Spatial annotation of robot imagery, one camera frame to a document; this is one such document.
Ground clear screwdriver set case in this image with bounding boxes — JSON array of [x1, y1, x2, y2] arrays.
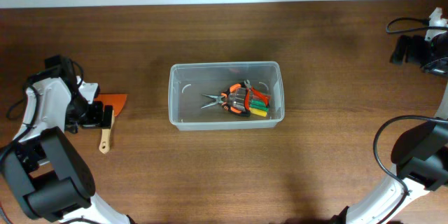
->
[[229, 88, 271, 117]]

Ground orange long nose pliers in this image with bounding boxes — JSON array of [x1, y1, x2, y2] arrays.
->
[[201, 81, 251, 117]]

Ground small red cutting pliers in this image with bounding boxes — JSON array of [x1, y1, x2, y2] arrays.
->
[[244, 80, 270, 111]]

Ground right black cable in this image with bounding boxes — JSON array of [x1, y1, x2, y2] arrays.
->
[[372, 17, 448, 224]]

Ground orange scraper wooden handle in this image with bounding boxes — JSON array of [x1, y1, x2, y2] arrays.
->
[[94, 94, 127, 154]]

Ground clear plastic container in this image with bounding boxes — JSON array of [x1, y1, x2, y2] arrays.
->
[[168, 61, 285, 131]]

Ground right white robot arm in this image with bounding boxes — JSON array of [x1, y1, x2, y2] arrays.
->
[[330, 31, 447, 223]]

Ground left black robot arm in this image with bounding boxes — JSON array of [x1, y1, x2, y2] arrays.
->
[[1, 55, 134, 224]]

